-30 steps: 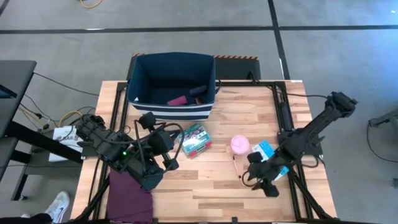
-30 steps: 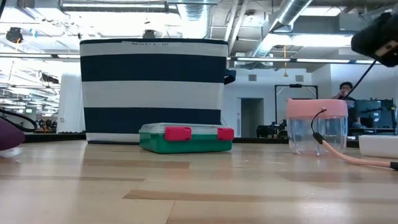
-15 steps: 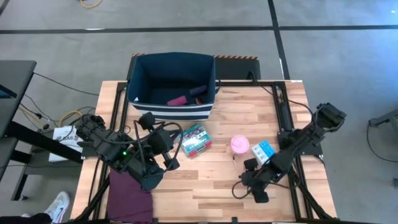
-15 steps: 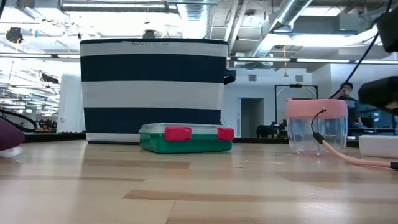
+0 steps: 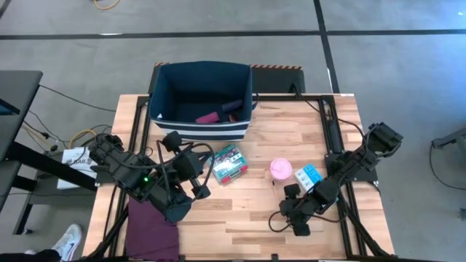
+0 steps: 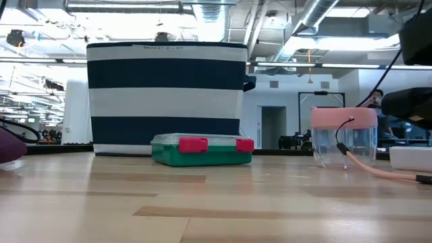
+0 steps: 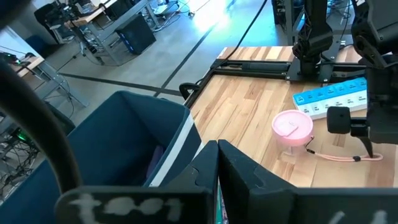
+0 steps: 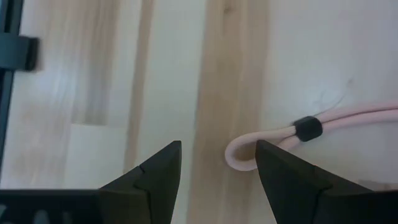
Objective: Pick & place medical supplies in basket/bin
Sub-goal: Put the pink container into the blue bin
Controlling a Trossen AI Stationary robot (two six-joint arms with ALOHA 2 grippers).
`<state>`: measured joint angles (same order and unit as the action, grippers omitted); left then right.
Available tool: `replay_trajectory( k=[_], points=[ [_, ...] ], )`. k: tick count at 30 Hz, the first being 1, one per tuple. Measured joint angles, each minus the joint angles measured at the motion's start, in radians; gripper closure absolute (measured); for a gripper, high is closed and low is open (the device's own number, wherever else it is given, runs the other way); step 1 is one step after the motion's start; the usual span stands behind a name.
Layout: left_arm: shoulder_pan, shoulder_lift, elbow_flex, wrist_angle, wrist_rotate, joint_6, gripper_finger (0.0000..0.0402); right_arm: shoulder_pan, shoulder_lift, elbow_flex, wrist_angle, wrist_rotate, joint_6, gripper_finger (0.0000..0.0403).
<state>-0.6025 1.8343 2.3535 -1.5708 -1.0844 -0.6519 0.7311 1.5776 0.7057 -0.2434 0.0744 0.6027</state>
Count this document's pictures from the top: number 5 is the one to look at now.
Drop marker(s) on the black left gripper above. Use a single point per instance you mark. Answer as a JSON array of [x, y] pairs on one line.
[[187, 165]]

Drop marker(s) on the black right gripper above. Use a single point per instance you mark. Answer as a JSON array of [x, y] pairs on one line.
[[296, 210]]

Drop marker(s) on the blue white pill organizer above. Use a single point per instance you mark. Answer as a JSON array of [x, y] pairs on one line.
[[307, 174]]

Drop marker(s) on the pink round container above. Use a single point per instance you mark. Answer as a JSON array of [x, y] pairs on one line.
[[280, 169]]

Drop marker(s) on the pink bandage roll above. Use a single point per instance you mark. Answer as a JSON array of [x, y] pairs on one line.
[[207, 118]]

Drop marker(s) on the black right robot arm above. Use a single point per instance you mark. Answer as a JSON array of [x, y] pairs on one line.
[[349, 160]]

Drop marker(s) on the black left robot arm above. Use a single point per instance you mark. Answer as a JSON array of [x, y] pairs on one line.
[[123, 167]]

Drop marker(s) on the navy white striped fabric basket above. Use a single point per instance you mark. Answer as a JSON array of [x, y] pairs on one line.
[[204, 131]]

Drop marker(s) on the maroon folded cloth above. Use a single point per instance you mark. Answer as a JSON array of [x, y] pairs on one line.
[[151, 233]]

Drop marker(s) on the white printed paper sheet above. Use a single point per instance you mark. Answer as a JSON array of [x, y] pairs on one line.
[[78, 160]]

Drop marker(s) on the person's shoe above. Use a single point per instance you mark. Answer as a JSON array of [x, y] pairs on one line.
[[69, 240]]

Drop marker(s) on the grey metal stand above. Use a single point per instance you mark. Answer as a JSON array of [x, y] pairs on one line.
[[451, 140]]

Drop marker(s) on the black side desk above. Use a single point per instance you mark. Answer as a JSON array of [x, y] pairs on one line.
[[18, 109]]

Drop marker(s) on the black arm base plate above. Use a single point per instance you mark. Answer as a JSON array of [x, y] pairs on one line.
[[367, 174], [103, 179]]

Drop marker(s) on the black aluminium table frame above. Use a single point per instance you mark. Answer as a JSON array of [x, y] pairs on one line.
[[336, 120]]

